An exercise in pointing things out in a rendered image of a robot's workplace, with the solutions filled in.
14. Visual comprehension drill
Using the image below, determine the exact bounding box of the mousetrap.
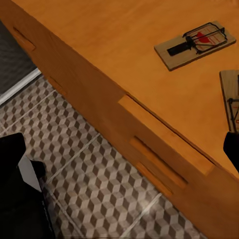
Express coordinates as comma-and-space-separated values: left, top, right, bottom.
154, 20, 237, 72
219, 70, 239, 134

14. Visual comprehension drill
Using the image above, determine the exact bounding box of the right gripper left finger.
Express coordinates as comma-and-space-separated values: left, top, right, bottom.
0, 132, 26, 192

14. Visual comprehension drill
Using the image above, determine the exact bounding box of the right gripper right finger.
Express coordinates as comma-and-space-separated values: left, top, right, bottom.
223, 131, 239, 172

